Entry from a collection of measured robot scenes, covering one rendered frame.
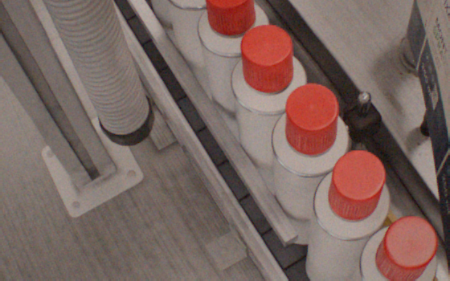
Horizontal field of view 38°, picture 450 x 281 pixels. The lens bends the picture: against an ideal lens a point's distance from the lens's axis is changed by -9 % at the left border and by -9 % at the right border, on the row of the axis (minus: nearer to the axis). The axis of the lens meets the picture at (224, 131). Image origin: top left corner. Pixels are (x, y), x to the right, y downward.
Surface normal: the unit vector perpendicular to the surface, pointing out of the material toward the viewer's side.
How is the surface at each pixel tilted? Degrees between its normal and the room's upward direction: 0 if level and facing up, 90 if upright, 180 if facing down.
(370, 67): 0
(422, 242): 2
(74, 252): 0
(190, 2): 45
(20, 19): 90
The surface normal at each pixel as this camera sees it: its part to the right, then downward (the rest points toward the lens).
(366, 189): -0.10, -0.47
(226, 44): -0.20, 0.26
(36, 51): 0.49, 0.76
